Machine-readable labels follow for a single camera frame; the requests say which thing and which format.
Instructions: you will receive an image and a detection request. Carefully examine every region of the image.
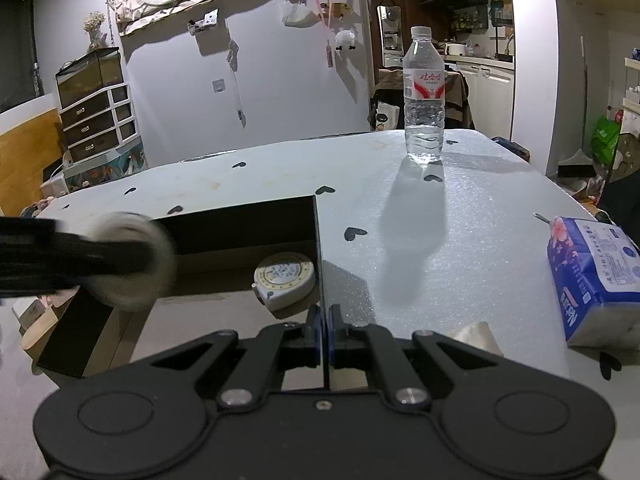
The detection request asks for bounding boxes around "round white measuring tape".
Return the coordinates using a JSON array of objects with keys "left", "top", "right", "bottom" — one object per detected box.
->
[{"left": 252, "top": 252, "right": 316, "bottom": 312}]

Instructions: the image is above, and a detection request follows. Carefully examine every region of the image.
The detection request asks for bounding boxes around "round white dial timer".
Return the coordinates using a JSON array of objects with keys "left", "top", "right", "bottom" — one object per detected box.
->
[{"left": 84, "top": 212, "right": 176, "bottom": 312}]

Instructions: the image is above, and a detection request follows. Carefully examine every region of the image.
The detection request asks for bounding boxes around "black cardboard box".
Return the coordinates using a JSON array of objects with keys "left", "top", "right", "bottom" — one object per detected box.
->
[{"left": 25, "top": 196, "right": 323, "bottom": 384}]

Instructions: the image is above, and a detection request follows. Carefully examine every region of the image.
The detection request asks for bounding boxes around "white drawer cabinet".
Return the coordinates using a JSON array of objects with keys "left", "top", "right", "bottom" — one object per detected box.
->
[{"left": 60, "top": 82, "right": 139, "bottom": 162}]

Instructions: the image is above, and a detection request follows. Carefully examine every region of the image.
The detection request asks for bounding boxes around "glass terrarium tank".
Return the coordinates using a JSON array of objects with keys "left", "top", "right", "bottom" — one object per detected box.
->
[{"left": 55, "top": 47, "right": 124, "bottom": 108}]

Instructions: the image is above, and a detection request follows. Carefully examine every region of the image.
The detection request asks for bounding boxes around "blue tissue pack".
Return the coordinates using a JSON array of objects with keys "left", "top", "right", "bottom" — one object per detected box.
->
[{"left": 547, "top": 217, "right": 640, "bottom": 350}]

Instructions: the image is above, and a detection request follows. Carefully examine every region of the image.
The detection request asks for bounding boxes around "clear plastic water bottle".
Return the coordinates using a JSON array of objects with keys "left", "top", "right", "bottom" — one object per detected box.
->
[{"left": 402, "top": 26, "right": 446, "bottom": 166}]

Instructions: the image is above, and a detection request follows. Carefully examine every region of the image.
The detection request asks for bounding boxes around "green plastic bag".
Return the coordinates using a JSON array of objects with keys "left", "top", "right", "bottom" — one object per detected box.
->
[{"left": 590, "top": 115, "right": 620, "bottom": 166}]

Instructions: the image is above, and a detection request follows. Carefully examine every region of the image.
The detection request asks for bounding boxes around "white plush wall toy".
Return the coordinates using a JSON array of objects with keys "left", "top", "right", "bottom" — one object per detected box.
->
[{"left": 334, "top": 29, "right": 357, "bottom": 52}]

